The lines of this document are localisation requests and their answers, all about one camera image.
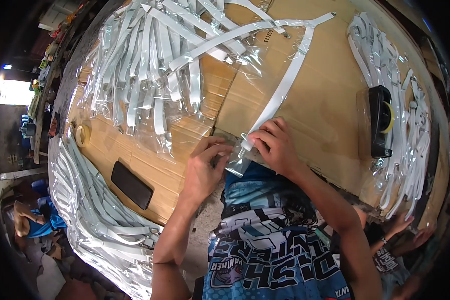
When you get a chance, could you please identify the person's left index finger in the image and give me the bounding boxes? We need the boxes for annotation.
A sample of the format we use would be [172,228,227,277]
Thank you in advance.
[200,144,234,160]

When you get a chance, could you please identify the curved row of bagged straps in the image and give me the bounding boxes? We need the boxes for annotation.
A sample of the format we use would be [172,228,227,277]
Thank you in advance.
[48,138,163,299]

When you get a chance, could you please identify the person's left middle finger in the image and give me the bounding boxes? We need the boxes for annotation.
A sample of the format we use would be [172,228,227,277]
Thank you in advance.
[190,136,227,154]

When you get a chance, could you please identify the yellow tape roll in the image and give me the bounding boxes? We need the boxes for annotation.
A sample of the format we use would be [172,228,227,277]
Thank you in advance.
[382,101,395,134]

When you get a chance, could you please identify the person's right fingers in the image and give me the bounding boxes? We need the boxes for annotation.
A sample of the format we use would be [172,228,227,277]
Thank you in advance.
[246,116,288,148]

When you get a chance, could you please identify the bright window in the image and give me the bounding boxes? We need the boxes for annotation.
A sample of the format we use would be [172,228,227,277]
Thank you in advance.
[0,78,35,106]

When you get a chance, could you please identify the pile of loose white straps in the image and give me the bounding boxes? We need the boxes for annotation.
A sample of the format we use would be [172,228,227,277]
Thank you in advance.
[346,12,433,221]

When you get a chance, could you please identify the white forked strap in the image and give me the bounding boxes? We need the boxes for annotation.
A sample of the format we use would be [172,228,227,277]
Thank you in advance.
[169,11,338,151]

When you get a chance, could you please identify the person's legs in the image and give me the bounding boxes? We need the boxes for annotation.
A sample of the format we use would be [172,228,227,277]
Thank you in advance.
[222,162,286,215]

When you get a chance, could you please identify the beige tape roll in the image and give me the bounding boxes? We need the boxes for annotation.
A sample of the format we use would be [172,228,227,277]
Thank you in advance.
[74,124,92,148]

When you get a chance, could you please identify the person's left thumb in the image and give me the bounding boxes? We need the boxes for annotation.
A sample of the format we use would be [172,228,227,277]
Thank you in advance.
[213,154,232,178]

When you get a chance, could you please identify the black phone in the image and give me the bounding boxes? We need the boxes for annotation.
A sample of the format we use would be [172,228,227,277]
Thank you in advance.
[110,161,154,211]

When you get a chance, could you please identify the person's right thumb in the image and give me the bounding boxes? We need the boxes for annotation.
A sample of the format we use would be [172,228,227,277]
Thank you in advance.
[252,144,272,166]

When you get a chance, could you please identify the large heap of bagged straps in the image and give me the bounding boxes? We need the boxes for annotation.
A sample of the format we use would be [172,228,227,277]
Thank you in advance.
[78,0,287,155]

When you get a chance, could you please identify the black tape dispenser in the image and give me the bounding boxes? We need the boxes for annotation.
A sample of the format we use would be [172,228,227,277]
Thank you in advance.
[356,85,395,159]

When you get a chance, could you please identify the person's right hand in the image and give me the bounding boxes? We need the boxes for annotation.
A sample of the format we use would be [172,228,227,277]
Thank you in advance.
[246,116,305,178]

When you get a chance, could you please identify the brown cardboard sheet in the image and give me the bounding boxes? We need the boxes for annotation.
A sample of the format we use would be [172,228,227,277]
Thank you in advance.
[65,0,450,226]

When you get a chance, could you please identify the person's left hand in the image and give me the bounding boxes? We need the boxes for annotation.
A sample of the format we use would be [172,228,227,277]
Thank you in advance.
[179,136,234,205]

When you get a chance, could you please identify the clear plastic bag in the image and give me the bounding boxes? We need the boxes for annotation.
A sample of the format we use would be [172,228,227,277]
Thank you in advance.
[214,22,317,178]

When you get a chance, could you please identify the cluttered workbench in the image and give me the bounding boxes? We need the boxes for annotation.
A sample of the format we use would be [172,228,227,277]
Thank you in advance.
[19,0,98,166]

